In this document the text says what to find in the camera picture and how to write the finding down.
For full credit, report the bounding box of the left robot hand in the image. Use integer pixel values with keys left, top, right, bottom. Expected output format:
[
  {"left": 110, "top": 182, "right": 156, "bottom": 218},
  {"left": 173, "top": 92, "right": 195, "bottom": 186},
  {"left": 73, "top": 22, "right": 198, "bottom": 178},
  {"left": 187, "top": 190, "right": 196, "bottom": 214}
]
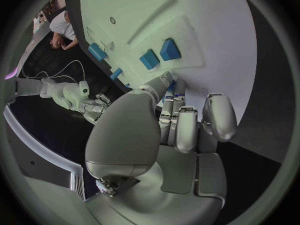
[{"left": 83, "top": 70, "right": 239, "bottom": 225}]

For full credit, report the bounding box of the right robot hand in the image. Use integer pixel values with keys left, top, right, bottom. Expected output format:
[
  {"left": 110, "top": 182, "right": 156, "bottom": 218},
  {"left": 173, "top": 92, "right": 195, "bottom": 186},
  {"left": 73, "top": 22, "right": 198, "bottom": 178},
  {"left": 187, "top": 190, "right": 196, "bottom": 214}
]
[{"left": 78, "top": 93, "right": 113, "bottom": 126}]

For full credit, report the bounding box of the small blue part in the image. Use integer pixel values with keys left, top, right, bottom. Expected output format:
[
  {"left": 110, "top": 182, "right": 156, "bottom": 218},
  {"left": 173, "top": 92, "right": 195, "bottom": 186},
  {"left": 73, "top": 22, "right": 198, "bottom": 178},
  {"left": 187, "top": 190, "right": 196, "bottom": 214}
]
[{"left": 166, "top": 79, "right": 178, "bottom": 92}]

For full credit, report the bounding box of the white task board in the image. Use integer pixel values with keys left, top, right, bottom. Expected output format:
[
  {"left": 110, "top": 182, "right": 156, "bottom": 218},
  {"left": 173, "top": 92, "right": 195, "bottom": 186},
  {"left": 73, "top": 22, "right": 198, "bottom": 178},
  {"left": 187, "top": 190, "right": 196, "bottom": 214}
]
[{"left": 63, "top": 0, "right": 258, "bottom": 126}]

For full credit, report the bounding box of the blue short cylinder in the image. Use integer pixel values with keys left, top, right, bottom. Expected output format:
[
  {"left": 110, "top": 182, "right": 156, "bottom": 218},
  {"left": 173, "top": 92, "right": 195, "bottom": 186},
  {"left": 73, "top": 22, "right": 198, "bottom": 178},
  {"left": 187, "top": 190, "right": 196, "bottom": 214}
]
[{"left": 108, "top": 67, "right": 124, "bottom": 81}]

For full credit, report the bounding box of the blue rectangular block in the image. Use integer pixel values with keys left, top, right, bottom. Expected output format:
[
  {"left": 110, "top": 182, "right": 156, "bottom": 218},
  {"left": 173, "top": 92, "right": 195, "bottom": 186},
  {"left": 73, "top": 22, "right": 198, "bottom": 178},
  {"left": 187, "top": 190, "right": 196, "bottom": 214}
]
[{"left": 87, "top": 42, "right": 109, "bottom": 62}]

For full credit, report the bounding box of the blue square block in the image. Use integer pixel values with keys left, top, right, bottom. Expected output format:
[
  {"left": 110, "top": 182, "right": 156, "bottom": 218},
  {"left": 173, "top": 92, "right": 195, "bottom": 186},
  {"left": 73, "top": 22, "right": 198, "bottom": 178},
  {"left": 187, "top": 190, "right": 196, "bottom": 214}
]
[{"left": 138, "top": 48, "right": 162, "bottom": 71}]

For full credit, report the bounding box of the blue wedge block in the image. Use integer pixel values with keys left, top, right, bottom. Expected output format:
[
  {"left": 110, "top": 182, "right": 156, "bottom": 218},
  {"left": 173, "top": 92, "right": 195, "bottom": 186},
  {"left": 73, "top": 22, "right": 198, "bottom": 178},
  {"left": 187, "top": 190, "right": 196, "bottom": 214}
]
[{"left": 158, "top": 38, "right": 182, "bottom": 62}]

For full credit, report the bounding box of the person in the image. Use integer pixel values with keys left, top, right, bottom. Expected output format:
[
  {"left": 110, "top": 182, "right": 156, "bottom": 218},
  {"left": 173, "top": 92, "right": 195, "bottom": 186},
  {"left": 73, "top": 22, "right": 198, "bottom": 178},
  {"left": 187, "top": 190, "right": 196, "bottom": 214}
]
[{"left": 48, "top": 10, "right": 80, "bottom": 51}]

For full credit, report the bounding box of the white cable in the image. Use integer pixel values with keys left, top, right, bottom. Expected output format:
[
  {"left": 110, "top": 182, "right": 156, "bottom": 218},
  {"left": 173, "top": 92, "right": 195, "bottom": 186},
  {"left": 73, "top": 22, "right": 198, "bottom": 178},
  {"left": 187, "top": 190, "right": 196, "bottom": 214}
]
[
  {"left": 33, "top": 71, "right": 79, "bottom": 84},
  {"left": 26, "top": 59, "right": 86, "bottom": 83}
]

